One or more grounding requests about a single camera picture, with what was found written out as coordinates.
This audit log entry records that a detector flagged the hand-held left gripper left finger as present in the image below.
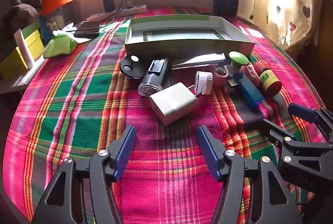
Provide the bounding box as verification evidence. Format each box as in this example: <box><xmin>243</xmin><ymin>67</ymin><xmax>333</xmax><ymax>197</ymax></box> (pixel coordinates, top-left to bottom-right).
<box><xmin>31</xmin><ymin>125</ymin><xmax>137</xmax><ymax>224</ymax></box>

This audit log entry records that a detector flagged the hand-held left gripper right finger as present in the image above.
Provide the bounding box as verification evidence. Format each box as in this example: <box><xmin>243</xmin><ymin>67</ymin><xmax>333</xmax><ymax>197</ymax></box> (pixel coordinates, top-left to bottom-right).
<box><xmin>197</xmin><ymin>125</ymin><xmax>303</xmax><ymax>224</ymax></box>

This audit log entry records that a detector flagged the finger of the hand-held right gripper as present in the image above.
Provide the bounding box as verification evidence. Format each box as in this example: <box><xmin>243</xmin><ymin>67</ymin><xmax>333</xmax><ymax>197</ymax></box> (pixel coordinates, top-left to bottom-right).
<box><xmin>288</xmin><ymin>103</ymin><xmax>333</xmax><ymax>141</ymax></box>
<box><xmin>260</xmin><ymin>119</ymin><xmax>333</xmax><ymax>175</ymax></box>

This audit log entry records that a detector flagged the small brown medicine bottle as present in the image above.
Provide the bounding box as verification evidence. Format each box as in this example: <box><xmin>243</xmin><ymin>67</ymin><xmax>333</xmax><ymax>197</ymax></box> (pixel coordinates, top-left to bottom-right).
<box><xmin>253</xmin><ymin>61</ymin><xmax>283</xmax><ymax>97</ymax></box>

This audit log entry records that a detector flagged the blue usb device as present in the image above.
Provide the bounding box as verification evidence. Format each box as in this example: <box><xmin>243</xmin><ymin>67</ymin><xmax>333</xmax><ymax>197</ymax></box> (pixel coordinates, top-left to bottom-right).
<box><xmin>225</xmin><ymin>73</ymin><xmax>266</xmax><ymax>111</ymax></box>

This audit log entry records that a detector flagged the white charger adapter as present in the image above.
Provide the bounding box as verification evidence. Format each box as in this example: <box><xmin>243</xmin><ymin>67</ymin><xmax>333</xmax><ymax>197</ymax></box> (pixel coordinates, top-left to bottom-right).
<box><xmin>149</xmin><ymin>82</ymin><xmax>199</xmax><ymax>126</ymax></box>

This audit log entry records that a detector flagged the pink plastic clip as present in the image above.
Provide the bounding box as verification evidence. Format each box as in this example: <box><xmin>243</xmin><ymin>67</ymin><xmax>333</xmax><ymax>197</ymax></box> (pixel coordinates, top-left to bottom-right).
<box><xmin>212</xmin><ymin>65</ymin><xmax>231</xmax><ymax>88</ymax></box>
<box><xmin>241</xmin><ymin>63</ymin><xmax>259</xmax><ymax>84</ymax></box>

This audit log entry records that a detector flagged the white round cap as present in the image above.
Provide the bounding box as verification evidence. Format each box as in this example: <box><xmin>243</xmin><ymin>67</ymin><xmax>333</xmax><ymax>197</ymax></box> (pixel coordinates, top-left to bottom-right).
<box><xmin>194</xmin><ymin>71</ymin><xmax>214</xmax><ymax>96</ymax></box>

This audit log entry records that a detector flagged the green topped white knob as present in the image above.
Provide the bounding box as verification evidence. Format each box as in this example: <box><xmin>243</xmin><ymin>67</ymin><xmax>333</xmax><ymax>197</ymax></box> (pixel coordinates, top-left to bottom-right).
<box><xmin>228</xmin><ymin>51</ymin><xmax>249</xmax><ymax>74</ymax></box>

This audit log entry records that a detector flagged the black flashlight with clear tip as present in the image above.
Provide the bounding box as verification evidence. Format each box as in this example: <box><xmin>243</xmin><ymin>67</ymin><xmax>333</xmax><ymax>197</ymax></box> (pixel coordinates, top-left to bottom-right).
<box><xmin>138</xmin><ymin>58</ymin><xmax>172</xmax><ymax>98</ymax></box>

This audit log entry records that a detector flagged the black round gadget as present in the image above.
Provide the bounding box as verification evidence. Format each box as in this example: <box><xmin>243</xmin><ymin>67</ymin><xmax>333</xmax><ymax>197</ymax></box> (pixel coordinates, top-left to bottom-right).
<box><xmin>120</xmin><ymin>54</ymin><xmax>145</xmax><ymax>80</ymax></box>

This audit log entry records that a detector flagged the silver black trimmer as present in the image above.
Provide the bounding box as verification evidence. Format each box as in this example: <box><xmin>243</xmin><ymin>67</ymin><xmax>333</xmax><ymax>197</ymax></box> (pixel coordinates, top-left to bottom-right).
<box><xmin>172</xmin><ymin>53</ymin><xmax>227</xmax><ymax>70</ymax></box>

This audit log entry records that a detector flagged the plaid blanket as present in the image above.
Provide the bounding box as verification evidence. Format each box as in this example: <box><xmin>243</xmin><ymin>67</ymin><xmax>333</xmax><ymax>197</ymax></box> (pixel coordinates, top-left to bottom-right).
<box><xmin>2</xmin><ymin>6</ymin><xmax>328</xmax><ymax>224</ymax></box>

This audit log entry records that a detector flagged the cream curtain with hearts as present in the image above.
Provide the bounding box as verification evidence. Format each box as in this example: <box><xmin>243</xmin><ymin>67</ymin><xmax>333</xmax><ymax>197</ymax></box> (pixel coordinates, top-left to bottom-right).
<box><xmin>239</xmin><ymin>0</ymin><xmax>323</xmax><ymax>50</ymax></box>

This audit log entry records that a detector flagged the black smartphone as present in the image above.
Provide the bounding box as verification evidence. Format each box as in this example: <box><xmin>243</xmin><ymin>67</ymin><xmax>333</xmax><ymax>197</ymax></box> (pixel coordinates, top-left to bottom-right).
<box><xmin>73</xmin><ymin>21</ymin><xmax>101</xmax><ymax>38</ymax></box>

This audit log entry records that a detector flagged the small dark grille heater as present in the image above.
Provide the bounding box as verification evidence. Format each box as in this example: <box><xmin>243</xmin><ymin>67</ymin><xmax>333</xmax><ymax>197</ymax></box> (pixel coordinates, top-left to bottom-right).
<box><xmin>211</xmin><ymin>0</ymin><xmax>240</xmax><ymax>20</ymax></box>

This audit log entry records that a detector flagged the white tissue paper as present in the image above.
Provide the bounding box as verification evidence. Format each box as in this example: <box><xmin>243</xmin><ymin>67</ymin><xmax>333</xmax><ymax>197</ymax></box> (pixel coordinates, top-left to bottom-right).
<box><xmin>52</xmin><ymin>22</ymin><xmax>78</xmax><ymax>37</ymax></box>

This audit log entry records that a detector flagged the white power strip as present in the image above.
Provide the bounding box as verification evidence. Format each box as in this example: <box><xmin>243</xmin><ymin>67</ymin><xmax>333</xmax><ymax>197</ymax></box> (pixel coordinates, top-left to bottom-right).
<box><xmin>86</xmin><ymin>4</ymin><xmax>148</xmax><ymax>22</ymax></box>

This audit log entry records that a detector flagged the white tube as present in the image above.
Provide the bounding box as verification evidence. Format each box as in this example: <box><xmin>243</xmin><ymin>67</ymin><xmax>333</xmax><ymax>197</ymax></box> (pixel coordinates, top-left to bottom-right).
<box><xmin>14</xmin><ymin>29</ymin><xmax>35</xmax><ymax>69</ymax></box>

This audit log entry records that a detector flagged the yellow green cardboard box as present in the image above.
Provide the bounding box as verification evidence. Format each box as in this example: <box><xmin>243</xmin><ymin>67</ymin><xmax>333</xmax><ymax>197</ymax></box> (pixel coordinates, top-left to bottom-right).
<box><xmin>0</xmin><ymin>21</ymin><xmax>45</xmax><ymax>79</ymax></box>

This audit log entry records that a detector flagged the blue box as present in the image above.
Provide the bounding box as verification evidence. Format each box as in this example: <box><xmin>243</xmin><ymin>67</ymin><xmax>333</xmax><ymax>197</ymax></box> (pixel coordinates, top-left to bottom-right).
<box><xmin>39</xmin><ymin>16</ymin><xmax>54</xmax><ymax>44</ymax></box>

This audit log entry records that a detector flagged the black plugged charger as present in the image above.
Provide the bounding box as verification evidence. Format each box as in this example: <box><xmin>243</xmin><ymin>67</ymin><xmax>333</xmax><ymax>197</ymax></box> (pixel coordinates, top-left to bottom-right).
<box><xmin>103</xmin><ymin>0</ymin><xmax>116</xmax><ymax>14</ymax></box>

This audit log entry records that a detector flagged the clear plastic storage box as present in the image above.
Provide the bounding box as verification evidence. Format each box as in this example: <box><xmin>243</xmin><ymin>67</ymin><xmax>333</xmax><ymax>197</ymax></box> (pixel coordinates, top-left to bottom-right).
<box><xmin>45</xmin><ymin>7</ymin><xmax>78</xmax><ymax>32</ymax></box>

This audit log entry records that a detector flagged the orange plastic box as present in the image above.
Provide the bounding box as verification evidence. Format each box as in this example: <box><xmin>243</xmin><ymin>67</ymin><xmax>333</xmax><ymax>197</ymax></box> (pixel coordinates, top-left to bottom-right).
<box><xmin>40</xmin><ymin>0</ymin><xmax>78</xmax><ymax>16</ymax></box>

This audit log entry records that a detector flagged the brown checkered cloth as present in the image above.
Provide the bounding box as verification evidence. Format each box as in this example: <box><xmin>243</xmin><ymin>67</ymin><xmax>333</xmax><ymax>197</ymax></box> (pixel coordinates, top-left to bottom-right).
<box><xmin>0</xmin><ymin>3</ymin><xmax>39</xmax><ymax>29</ymax></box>

